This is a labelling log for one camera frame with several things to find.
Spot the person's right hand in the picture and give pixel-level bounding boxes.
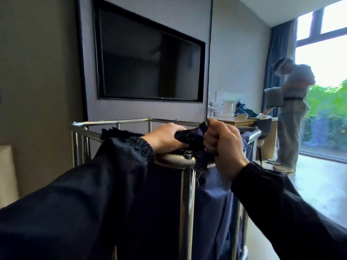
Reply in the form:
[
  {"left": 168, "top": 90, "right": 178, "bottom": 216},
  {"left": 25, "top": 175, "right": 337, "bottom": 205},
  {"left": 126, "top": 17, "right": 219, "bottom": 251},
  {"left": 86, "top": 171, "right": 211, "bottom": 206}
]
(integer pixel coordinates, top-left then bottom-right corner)
[{"left": 202, "top": 118, "right": 250, "bottom": 183}]

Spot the person's left hand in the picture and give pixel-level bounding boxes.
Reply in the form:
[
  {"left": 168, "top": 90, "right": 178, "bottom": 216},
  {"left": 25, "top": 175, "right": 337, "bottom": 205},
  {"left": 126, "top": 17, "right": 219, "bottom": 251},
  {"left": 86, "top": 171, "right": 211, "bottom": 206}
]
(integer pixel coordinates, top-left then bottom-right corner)
[{"left": 141, "top": 122, "right": 190, "bottom": 155}]

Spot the navy blue fabric laundry bag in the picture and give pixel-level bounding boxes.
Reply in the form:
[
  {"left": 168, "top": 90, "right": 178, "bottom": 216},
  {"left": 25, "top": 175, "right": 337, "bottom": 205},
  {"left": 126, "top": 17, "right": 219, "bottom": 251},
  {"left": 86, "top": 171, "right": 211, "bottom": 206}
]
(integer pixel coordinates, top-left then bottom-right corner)
[{"left": 89, "top": 121, "right": 254, "bottom": 260}]

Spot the chrome metal cart frame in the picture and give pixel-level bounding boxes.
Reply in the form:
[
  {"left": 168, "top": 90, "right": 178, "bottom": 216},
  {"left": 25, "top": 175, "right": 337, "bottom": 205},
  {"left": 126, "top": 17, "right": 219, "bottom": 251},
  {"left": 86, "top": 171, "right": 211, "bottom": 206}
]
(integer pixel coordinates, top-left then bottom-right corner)
[{"left": 71, "top": 117, "right": 262, "bottom": 260}]

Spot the person's right forearm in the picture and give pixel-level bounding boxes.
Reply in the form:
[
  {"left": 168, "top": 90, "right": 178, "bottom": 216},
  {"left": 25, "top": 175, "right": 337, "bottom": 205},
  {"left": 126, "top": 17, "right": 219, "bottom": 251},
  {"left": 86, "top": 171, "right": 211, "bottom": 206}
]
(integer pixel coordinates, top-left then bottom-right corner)
[{"left": 230, "top": 161, "right": 347, "bottom": 260}]

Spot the person's left forearm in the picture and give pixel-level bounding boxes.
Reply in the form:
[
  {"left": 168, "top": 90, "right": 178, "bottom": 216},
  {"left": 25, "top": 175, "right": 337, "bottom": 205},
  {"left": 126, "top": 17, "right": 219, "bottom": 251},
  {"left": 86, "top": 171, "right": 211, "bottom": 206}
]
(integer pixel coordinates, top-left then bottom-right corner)
[{"left": 0, "top": 136, "right": 155, "bottom": 260}]

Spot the black metal chair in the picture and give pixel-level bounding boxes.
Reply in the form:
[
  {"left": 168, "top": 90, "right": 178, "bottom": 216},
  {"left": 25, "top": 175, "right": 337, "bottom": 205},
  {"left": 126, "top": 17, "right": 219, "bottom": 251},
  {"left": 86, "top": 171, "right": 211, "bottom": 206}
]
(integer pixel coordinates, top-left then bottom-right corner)
[{"left": 250, "top": 118, "right": 273, "bottom": 166}]

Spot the clear acrylic organizer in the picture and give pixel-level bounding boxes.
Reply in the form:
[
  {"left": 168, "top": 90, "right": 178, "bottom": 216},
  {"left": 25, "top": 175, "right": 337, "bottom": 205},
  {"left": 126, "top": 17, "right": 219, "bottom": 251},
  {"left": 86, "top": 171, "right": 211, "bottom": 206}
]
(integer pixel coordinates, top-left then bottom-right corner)
[{"left": 207, "top": 91, "right": 240, "bottom": 119}]

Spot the blue crumpled garment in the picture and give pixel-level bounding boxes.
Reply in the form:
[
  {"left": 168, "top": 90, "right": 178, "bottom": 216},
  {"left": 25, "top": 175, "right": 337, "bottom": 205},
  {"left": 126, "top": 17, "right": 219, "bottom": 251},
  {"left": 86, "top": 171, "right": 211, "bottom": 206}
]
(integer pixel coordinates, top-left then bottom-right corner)
[{"left": 235, "top": 101, "right": 258, "bottom": 118}]

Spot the light wooden desk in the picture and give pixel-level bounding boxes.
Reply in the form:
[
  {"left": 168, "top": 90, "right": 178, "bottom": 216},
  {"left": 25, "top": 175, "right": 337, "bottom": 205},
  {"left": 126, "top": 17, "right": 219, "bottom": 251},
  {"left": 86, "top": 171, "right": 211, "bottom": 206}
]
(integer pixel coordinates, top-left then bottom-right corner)
[{"left": 215, "top": 116, "right": 279, "bottom": 161}]

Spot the grey waste bin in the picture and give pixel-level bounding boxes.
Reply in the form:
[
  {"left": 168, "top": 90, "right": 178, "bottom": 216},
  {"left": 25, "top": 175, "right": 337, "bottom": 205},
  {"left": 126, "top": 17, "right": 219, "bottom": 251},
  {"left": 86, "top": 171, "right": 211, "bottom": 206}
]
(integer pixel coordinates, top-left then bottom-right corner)
[{"left": 264, "top": 86, "right": 284, "bottom": 108}]

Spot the blue grey curtain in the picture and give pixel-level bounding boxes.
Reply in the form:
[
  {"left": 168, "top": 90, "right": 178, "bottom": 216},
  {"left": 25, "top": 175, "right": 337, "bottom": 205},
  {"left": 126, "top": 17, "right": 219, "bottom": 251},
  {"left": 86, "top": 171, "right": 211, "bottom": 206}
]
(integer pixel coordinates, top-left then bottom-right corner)
[{"left": 261, "top": 19, "right": 298, "bottom": 117}]

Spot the large glass window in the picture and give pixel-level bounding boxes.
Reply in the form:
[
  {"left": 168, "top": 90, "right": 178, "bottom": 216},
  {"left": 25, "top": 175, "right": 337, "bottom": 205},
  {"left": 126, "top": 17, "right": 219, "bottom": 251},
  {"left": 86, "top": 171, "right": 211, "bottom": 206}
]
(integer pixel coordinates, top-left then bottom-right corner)
[{"left": 294, "top": 0, "right": 347, "bottom": 163}]

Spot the small wooden side table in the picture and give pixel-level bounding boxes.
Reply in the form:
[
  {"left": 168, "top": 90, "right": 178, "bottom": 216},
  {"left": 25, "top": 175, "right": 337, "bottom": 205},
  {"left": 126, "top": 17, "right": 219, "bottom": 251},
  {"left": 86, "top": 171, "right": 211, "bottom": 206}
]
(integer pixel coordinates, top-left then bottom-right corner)
[{"left": 0, "top": 144, "right": 21, "bottom": 209}]

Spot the black wall television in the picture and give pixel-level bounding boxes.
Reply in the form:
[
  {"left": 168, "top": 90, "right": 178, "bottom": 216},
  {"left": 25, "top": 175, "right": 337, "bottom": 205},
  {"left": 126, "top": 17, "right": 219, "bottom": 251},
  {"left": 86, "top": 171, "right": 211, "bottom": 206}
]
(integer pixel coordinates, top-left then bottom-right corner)
[{"left": 91, "top": 0, "right": 206, "bottom": 103}]

